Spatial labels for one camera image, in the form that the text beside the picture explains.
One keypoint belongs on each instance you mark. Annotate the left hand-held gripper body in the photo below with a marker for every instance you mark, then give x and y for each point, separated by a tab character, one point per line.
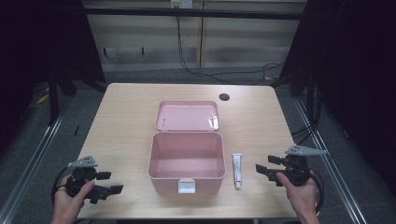
81	177

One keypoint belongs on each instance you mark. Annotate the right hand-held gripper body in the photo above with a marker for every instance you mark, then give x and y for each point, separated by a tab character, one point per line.
295	168

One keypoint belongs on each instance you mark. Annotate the person's right hand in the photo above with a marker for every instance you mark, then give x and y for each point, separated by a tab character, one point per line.
300	196

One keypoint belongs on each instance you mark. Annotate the person's left hand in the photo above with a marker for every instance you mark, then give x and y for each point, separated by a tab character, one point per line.
67	203

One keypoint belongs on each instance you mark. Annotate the white ointment tube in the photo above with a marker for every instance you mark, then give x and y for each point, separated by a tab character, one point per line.
237	168

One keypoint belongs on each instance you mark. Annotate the small black floor item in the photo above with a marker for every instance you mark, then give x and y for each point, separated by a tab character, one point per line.
76	130

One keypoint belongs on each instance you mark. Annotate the pink storage box with lid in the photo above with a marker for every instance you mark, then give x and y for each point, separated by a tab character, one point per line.
186	155

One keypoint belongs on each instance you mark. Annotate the black metal stand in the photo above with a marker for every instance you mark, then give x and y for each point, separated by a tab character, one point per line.
53	99

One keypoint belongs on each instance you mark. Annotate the yellow floor tape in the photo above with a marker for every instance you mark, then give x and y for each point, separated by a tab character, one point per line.
42	99

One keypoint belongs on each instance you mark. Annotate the dark curtain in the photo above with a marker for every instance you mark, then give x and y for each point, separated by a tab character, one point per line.
358	77
37	46

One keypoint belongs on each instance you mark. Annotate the black horizontal bar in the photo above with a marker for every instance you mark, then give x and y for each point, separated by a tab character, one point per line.
193	13

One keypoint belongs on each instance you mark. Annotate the metal floor rail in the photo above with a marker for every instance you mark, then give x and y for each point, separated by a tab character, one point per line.
28	174
333	174

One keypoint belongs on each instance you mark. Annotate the white wall outlet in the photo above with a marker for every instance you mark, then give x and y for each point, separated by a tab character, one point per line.
182	3

